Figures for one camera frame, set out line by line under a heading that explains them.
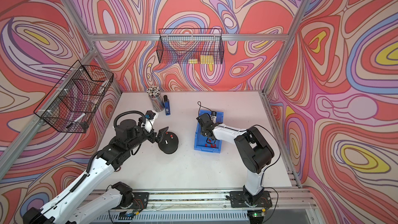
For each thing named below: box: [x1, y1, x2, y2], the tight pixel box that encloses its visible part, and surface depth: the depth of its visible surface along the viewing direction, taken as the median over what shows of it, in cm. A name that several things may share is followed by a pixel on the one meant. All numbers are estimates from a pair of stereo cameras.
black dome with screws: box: [158, 131, 179, 154], surface depth 87 cm
